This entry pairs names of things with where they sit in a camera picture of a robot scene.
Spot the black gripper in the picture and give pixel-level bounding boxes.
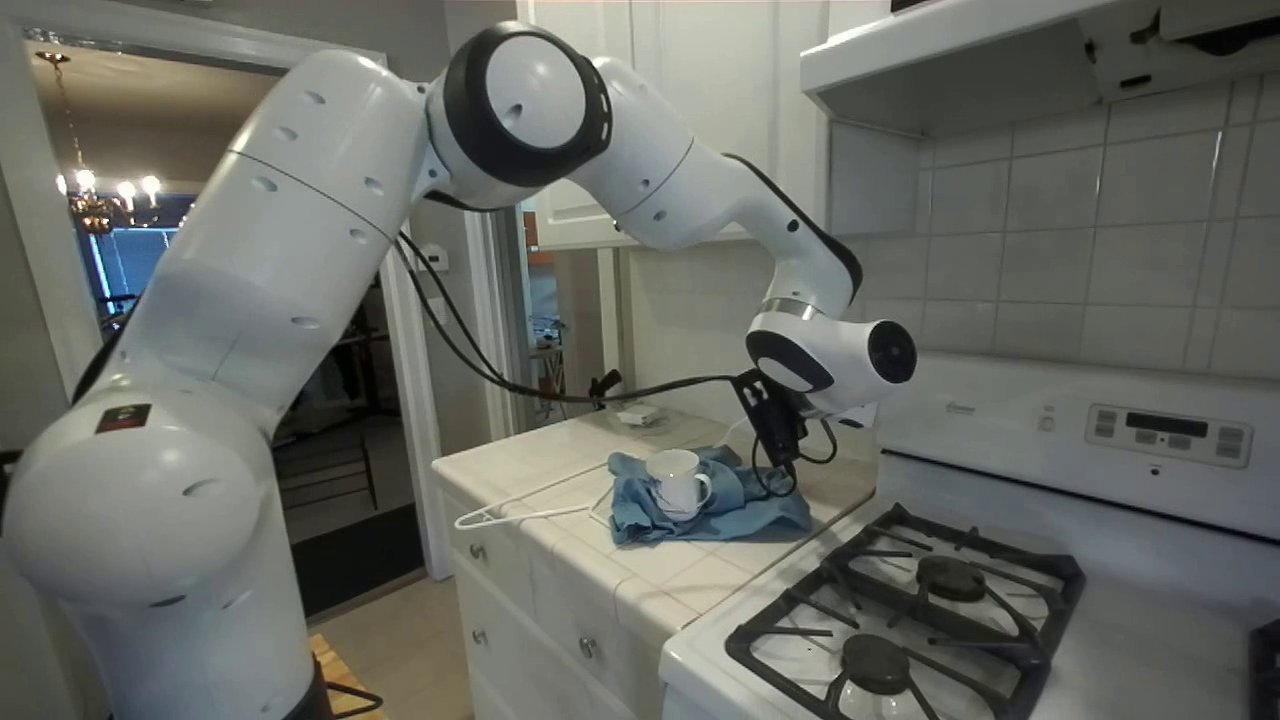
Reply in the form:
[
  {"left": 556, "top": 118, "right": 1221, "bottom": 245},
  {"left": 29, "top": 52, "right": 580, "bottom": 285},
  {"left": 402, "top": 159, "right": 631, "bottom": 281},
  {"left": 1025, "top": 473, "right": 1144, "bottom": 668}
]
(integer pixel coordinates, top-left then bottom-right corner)
[{"left": 736, "top": 369, "right": 818, "bottom": 473}]

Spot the white cup blue print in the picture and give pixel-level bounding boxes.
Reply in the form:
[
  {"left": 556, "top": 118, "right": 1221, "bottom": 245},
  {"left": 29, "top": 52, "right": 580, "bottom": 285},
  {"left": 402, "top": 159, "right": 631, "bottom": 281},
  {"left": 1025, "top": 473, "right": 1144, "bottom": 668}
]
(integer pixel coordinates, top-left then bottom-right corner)
[{"left": 646, "top": 442, "right": 720, "bottom": 527}]

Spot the blue cloth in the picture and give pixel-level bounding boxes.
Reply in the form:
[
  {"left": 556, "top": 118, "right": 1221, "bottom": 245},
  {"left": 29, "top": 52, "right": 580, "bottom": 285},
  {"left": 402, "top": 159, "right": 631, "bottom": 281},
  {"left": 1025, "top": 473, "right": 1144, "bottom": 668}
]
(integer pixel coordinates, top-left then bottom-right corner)
[{"left": 606, "top": 439, "right": 818, "bottom": 550}]

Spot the black burner grate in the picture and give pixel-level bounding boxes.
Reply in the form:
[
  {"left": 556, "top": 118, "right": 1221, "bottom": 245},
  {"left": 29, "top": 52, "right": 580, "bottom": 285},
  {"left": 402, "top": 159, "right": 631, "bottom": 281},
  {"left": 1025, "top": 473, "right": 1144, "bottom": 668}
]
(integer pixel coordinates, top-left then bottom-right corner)
[{"left": 723, "top": 501, "right": 1093, "bottom": 720}]

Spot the white gas stove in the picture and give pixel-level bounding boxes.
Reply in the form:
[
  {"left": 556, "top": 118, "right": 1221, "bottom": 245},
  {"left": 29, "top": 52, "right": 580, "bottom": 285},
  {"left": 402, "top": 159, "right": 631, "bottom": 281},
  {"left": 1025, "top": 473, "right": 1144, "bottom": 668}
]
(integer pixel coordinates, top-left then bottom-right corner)
[{"left": 656, "top": 348, "right": 1280, "bottom": 720}]

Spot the white base cabinet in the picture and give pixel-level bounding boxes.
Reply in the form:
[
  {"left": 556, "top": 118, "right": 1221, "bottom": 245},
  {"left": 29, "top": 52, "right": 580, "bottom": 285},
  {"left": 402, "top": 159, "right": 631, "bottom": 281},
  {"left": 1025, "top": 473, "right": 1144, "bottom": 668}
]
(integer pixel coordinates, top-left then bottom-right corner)
[{"left": 443, "top": 480, "right": 675, "bottom": 720}]

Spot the white range hood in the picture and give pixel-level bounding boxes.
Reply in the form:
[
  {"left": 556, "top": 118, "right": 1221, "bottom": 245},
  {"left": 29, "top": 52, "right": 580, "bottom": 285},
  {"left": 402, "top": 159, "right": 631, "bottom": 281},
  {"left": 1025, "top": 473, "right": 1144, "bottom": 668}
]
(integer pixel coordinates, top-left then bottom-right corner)
[{"left": 795, "top": 0, "right": 1280, "bottom": 139}]

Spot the blue screen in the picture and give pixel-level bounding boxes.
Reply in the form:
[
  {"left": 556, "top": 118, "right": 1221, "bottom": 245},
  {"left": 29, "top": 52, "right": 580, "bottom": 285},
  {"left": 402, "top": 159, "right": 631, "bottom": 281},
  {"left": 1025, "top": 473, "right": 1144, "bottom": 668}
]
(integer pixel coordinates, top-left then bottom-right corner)
[{"left": 78, "top": 218, "right": 185, "bottom": 332}]

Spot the brass chandelier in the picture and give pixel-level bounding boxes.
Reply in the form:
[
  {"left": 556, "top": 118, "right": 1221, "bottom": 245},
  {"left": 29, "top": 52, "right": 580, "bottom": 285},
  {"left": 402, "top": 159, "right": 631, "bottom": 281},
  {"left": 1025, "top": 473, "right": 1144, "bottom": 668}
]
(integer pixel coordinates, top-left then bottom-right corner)
[{"left": 29, "top": 34, "right": 172, "bottom": 238}]

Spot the white wire hanger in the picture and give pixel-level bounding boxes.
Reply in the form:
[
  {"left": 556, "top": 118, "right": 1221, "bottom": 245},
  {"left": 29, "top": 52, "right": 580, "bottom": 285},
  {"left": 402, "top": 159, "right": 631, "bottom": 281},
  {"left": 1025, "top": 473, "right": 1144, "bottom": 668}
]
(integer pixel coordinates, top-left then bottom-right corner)
[{"left": 451, "top": 486, "right": 621, "bottom": 537}]

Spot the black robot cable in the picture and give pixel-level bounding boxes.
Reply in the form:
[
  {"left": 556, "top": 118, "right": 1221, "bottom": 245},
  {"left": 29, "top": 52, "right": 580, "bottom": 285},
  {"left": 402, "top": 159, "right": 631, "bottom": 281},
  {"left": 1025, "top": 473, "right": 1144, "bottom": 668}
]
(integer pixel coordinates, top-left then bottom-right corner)
[{"left": 387, "top": 228, "right": 847, "bottom": 503}]

